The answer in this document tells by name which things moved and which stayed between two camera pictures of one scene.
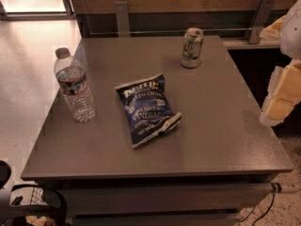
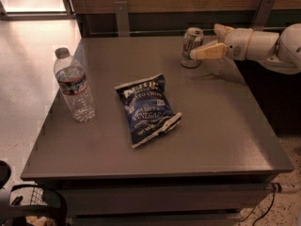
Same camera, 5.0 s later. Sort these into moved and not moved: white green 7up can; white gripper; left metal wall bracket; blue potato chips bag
Moved: white gripper
Not moved: blue potato chips bag; white green 7up can; left metal wall bracket
